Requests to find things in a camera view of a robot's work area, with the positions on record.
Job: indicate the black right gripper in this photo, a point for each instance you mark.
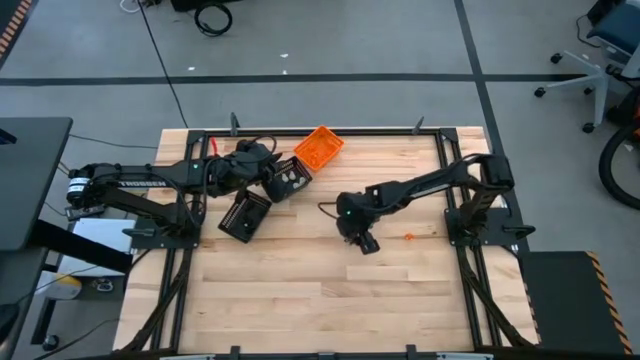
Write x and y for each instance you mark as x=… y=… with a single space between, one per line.
x=355 y=215

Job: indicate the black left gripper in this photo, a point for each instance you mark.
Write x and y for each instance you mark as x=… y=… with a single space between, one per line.
x=245 y=175

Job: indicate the black plastic basket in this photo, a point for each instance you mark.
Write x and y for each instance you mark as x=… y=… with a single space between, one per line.
x=295 y=167
x=247 y=210

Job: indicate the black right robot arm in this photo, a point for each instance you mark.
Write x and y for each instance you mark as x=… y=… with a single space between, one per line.
x=430 y=185

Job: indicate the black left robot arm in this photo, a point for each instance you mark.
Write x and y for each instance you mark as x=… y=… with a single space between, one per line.
x=140 y=182

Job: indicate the orange plastic basket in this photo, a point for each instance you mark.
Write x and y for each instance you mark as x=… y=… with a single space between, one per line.
x=320 y=147

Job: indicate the black table clamp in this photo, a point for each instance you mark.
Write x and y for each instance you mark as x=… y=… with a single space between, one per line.
x=235 y=352
x=411 y=352
x=234 y=125
x=418 y=126

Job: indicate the white sheet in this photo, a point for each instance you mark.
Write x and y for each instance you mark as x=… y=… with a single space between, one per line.
x=105 y=235

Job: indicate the black metal bar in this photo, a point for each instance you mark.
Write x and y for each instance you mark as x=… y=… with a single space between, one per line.
x=80 y=246

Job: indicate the black mat with hazard stripes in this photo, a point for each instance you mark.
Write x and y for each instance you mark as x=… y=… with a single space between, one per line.
x=565 y=300
x=10 y=25

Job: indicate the white and yellow object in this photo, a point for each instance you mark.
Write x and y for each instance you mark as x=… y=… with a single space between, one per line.
x=62 y=287

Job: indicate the black desk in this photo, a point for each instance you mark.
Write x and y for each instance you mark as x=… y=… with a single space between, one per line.
x=30 y=180

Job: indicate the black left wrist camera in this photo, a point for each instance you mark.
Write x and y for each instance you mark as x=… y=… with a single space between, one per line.
x=252 y=150

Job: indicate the black aluminium table frame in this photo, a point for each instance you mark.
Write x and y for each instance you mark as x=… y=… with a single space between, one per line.
x=320 y=132

